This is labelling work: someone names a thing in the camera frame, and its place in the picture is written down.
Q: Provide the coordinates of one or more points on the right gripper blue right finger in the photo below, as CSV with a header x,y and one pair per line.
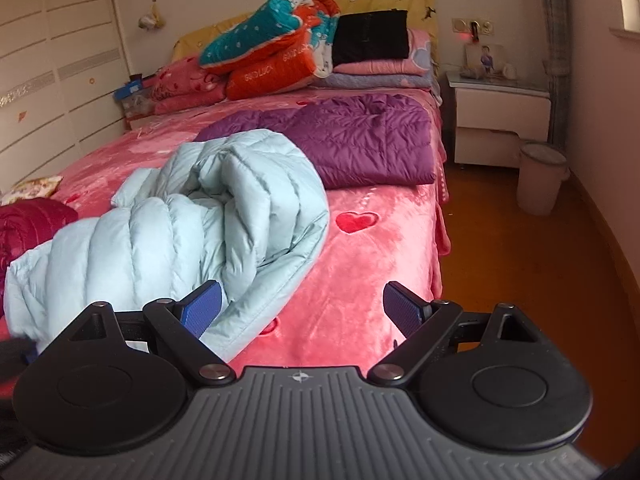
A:
x,y
427,327

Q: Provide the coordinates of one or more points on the black folded garment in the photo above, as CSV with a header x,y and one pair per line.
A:
x,y
371,36

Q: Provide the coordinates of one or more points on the teal orange folded quilt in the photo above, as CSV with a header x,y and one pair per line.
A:
x,y
284,45

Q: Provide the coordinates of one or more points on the white wardrobe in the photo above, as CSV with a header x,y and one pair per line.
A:
x,y
61,62

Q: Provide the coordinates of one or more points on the pink pillow under black garment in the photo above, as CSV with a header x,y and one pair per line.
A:
x,y
418,63

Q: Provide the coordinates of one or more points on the floral small cushion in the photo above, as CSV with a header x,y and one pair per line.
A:
x,y
43,187

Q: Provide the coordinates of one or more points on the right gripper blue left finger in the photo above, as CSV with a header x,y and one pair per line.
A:
x,y
175,329

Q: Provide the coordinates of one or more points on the white nightstand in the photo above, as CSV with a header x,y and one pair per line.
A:
x,y
493,118

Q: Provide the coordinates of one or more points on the lavender folded blanket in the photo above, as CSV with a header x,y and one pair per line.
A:
x,y
348,81

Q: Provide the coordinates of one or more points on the pink heart pillow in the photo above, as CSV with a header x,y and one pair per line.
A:
x,y
185,84

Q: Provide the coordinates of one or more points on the dark red down jacket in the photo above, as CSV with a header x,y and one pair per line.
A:
x,y
27,231

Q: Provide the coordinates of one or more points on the purple down jacket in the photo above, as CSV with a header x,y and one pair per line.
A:
x,y
352,141

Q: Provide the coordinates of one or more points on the light blue down jacket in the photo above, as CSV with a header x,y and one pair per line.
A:
x,y
248,211

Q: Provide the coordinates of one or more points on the yellow headboard cover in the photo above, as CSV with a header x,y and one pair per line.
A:
x,y
421,15

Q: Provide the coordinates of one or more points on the framed photo on nightstand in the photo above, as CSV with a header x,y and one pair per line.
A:
x,y
486,60

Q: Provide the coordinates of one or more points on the blue storage box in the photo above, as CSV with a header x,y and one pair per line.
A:
x,y
135,97

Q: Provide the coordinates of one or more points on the pink heart bed blanket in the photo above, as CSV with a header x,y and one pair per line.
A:
x,y
377,233

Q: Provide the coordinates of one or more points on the wall hanging ornament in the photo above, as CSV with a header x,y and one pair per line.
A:
x,y
152,20

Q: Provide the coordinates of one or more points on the grey checked curtain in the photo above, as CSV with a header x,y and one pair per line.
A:
x,y
558,68

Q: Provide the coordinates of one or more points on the beige waste bin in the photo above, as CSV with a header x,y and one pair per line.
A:
x,y
543,169

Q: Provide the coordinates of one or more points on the wall socket with charger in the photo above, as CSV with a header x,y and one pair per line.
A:
x,y
472,30

